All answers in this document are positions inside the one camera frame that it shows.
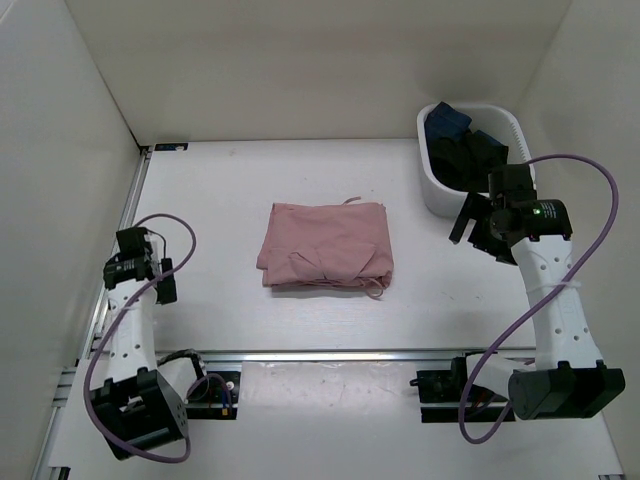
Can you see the aluminium front table rail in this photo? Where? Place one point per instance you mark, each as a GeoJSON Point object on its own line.
{"type": "Point", "coordinates": [334, 355]}

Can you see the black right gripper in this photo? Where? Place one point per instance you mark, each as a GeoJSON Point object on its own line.
{"type": "Point", "coordinates": [497, 250]}

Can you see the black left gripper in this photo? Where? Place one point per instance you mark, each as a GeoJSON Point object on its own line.
{"type": "Point", "coordinates": [166, 290]}

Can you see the blue garment in basket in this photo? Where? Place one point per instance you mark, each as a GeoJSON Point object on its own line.
{"type": "Point", "coordinates": [444, 123]}

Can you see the pink trousers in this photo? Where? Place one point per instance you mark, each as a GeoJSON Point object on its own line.
{"type": "Point", "coordinates": [342, 246]}

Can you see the black clothes in basket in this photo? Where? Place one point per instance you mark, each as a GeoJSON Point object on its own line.
{"type": "Point", "coordinates": [465, 168]}

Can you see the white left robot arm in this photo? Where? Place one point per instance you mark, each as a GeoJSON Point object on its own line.
{"type": "Point", "coordinates": [141, 402]}

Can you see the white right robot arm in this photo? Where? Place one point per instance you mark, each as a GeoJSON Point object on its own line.
{"type": "Point", "coordinates": [568, 378]}

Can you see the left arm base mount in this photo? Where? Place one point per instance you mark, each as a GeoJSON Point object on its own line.
{"type": "Point", "coordinates": [208, 400]}

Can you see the white laundry basket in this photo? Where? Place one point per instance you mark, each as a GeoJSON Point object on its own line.
{"type": "Point", "coordinates": [493, 120]}

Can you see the blue sticker label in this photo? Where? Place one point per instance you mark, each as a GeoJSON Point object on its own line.
{"type": "Point", "coordinates": [171, 147]}

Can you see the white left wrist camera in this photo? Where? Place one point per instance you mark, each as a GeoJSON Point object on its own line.
{"type": "Point", "coordinates": [158, 244]}

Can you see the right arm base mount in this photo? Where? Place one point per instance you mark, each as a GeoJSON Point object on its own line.
{"type": "Point", "coordinates": [440, 392]}

